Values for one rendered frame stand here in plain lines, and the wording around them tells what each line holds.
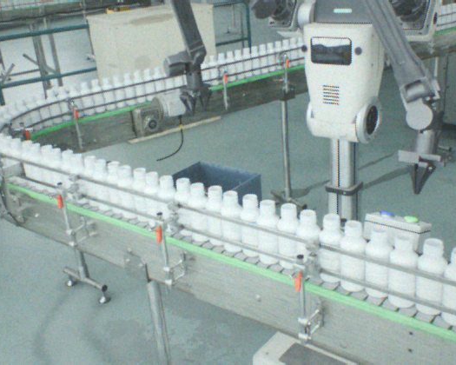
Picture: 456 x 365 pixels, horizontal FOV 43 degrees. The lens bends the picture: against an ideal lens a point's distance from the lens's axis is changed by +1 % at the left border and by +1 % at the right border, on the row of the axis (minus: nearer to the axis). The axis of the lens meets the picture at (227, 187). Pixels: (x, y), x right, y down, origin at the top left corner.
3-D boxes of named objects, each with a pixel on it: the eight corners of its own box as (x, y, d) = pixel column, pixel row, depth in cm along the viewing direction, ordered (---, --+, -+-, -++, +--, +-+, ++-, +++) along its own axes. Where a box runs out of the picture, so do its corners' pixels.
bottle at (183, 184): (202, 233, 166) (196, 181, 160) (183, 238, 164) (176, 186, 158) (194, 225, 171) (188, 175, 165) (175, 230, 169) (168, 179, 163)
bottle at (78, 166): (85, 195, 199) (76, 151, 193) (97, 198, 196) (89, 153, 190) (72, 202, 195) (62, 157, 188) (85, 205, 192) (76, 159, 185)
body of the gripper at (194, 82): (179, 94, 201) (176, 73, 198) (198, 87, 208) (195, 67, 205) (192, 96, 197) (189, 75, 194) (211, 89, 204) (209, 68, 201)
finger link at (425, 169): (421, 196, 134) (428, 156, 133) (392, 190, 138) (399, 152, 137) (431, 195, 139) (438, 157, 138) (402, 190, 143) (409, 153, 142)
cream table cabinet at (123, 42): (194, 108, 663) (182, 2, 616) (223, 118, 614) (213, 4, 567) (106, 130, 611) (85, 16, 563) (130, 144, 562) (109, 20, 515)
